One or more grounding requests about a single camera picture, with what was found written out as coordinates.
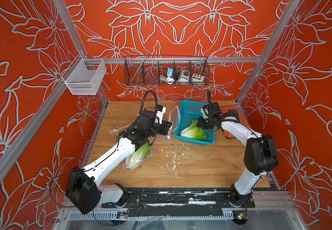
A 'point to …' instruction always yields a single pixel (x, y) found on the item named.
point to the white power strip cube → (197, 79)
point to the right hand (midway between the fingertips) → (194, 123)
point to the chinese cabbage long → (134, 160)
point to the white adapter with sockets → (184, 75)
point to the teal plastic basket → (188, 111)
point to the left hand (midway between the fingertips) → (172, 122)
